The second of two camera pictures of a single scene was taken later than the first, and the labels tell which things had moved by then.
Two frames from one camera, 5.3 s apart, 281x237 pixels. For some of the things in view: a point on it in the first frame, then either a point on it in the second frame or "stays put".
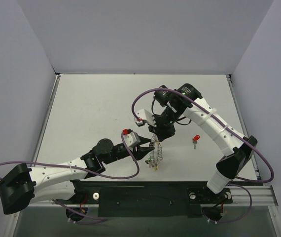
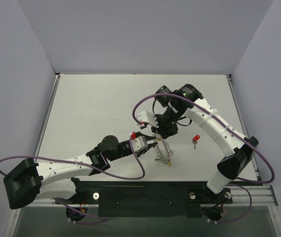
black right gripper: x=164 y=131 stays put
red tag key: x=194 y=140 stays put
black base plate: x=147 y=198 stays put
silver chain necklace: x=156 y=156 to x=158 y=138
